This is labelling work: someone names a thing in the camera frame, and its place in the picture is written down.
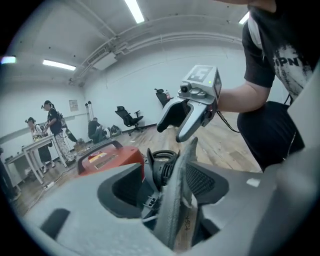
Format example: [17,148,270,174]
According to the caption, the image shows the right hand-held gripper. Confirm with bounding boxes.
[156,64,223,144]

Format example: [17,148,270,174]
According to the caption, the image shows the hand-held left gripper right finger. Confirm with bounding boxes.
[186,65,320,256]

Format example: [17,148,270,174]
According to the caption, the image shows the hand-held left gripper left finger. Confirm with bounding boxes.
[23,161,176,256]

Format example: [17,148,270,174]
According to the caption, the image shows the grey fabric dust bag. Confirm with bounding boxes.
[153,136,201,253]

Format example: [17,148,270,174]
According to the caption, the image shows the person's right forearm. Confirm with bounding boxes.
[216,79,272,113]

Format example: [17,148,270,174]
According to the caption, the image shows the black office chair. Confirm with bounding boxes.
[114,105,146,137]
[154,87,174,109]

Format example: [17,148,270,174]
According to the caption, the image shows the white table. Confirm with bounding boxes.
[2,149,44,192]
[21,134,69,185]

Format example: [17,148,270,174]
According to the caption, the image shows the person's black trousers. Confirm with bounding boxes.
[236,100,306,173]

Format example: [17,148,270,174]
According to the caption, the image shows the white ceiling pipes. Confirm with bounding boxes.
[73,31,244,87]

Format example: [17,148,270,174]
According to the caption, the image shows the metal step ladder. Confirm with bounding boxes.
[84,100,94,124]

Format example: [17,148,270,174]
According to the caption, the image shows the white ceiling air conditioner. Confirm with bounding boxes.
[91,51,119,71]

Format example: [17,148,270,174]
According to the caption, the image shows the long ceiling light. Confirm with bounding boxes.
[41,58,77,72]
[0,55,17,65]
[238,10,251,25]
[123,0,146,25]

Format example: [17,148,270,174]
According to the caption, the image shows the person's black printed t-shirt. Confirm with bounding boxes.
[241,4,320,101]

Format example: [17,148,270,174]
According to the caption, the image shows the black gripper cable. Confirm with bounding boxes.
[215,109,241,134]

